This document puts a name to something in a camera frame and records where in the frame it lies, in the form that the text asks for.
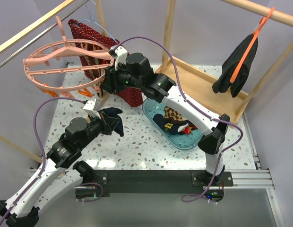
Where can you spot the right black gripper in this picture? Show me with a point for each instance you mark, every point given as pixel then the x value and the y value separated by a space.
pixel 111 80

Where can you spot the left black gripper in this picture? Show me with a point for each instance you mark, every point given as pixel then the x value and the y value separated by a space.
pixel 108 123

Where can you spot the navy santa sock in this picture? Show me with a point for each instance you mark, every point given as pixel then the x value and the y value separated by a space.
pixel 115 112

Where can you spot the pink round sock hanger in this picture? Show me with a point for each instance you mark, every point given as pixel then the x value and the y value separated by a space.
pixel 38 64

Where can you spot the navy green striped sock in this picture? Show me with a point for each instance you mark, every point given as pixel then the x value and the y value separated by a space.
pixel 159 120

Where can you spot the brown checkered sock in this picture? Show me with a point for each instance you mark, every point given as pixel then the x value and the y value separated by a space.
pixel 172 116

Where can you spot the navy buckle sock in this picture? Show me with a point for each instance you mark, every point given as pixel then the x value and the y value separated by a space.
pixel 172 128

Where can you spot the red black argyle sock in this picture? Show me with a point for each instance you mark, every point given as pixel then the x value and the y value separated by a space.
pixel 189 129

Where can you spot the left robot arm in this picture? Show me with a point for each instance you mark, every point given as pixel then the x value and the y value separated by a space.
pixel 21 210

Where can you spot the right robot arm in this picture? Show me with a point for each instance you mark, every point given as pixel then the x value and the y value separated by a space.
pixel 134 71

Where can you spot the orange plastic hanger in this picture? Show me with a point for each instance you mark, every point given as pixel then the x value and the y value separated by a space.
pixel 255 36

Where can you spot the red polka dot garment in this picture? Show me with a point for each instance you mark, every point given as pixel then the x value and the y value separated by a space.
pixel 132 96

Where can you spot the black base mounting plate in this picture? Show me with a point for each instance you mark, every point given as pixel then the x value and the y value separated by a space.
pixel 106 182

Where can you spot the teal plastic basin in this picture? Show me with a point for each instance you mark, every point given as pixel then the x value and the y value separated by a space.
pixel 182 142

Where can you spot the right wooden clothes rack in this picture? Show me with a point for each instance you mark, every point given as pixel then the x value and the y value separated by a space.
pixel 198 83

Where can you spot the wooden clothes rack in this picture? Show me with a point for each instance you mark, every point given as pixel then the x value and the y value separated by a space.
pixel 16 38
pixel 198 83

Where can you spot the left wooden clothes rack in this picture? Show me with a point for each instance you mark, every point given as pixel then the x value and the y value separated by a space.
pixel 16 38

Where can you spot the black hanging garment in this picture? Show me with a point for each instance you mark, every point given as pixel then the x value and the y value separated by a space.
pixel 223 83

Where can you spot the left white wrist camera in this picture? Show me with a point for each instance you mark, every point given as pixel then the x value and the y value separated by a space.
pixel 91 107

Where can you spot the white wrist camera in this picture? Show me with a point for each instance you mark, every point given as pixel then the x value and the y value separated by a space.
pixel 119 54
pixel 91 107

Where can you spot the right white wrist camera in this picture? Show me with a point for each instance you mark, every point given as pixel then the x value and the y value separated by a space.
pixel 119 54

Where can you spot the blue wire hanger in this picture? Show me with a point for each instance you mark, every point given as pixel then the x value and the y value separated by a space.
pixel 100 21

